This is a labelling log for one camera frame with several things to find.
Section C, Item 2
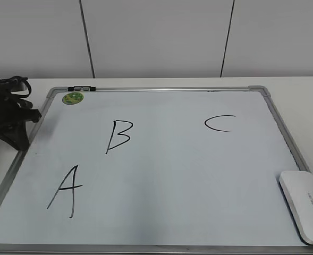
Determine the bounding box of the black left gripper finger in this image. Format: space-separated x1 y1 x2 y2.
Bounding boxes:
0 124 30 151

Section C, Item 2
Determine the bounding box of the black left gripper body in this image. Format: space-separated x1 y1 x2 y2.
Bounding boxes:
0 75 41 128

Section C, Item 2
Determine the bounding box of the white whiteboard eraser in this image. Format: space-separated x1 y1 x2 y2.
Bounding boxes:
279 171 313 245

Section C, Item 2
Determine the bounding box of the round green magnet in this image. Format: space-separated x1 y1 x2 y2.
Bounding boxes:
62 92 84 105

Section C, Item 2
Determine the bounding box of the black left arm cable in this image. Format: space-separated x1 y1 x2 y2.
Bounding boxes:
0 76 33 109

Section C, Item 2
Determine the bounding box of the white whiteboard with grey frame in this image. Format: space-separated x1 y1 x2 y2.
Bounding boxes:
0 86 313 254

